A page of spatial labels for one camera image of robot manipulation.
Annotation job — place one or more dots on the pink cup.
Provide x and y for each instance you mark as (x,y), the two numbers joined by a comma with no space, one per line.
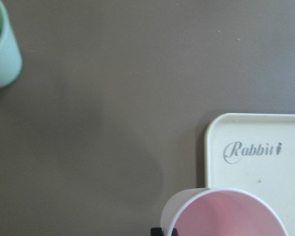
(219,212)

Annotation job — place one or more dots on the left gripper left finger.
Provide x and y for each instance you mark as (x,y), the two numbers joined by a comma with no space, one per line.
(157,231)

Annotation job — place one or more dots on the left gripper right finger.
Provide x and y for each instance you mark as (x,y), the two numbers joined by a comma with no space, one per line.
(174,232)

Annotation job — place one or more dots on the mint green cup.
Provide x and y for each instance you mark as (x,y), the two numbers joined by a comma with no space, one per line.
(10,57)

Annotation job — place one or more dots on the cream rabbit tray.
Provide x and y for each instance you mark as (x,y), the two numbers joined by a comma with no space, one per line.
(254,153)

